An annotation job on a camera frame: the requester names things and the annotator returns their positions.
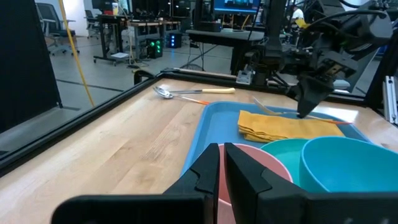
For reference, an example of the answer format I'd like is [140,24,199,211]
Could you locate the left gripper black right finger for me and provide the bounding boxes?
[224,142,398,224]

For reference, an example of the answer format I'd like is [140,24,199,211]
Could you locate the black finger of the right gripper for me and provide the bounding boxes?
[294,77,307,118]
[301,77,334,118]

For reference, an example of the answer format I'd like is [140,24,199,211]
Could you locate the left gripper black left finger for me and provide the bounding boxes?
[51,142,220,224]

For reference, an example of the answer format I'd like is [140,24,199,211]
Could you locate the pink plastic cup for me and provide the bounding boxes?
[217,142,294,224]

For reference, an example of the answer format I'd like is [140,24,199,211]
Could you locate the yellow cloth napkin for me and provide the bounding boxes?
[238,110,346,144]

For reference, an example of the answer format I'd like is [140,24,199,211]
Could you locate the orange-handled metal fork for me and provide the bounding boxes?
[252,96,354,125]

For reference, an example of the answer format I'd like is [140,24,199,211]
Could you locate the teal plastic plate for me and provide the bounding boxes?
[260,138,312,187]

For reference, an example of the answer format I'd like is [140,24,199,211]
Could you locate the teal plastic bowl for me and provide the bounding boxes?
[298,136,398,194]

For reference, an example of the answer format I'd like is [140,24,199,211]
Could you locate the blue plastic tray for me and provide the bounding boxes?
[180,101,371,178]

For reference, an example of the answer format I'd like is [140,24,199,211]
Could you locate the person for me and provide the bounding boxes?
[290,4,305,32]

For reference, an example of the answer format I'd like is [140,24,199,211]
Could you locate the silver aluminium profile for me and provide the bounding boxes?
[382,75,398,125]

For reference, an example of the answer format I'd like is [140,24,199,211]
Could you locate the black work table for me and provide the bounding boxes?
[186,28,268,75]

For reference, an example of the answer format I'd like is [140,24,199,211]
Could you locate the monitor with blue screen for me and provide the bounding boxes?
[213,0,262,16]

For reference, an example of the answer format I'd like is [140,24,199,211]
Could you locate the computer with blue lights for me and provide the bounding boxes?
[166,32,183,49]

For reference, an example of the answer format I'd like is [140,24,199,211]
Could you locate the computer with green lights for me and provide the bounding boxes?
[146,37,164,59]

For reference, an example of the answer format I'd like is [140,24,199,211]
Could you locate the wooden top desk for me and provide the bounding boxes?
[93,14,181,66]

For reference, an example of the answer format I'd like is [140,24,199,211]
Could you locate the dark office chair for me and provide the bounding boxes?
[84,9,98,39]

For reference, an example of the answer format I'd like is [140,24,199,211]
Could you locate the black room divider panel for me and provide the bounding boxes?
[0,0,62,134]

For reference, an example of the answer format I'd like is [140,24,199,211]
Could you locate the grey office chair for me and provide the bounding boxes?
[35,2,80,57]

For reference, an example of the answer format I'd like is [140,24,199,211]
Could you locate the silver metal bracket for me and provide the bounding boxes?
[235,70,253,85]

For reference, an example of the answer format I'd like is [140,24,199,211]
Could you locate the spoon with cream handle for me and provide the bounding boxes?
[169,87,236,95]

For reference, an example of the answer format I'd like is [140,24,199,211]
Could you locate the orange-handled metal spoon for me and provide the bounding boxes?
[152,86,211,106]

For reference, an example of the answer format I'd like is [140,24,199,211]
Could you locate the black metal table frame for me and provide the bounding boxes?
[0,30,398,178]

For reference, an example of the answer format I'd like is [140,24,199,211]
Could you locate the yellow hanging cable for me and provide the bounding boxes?
[58,0,96,108]

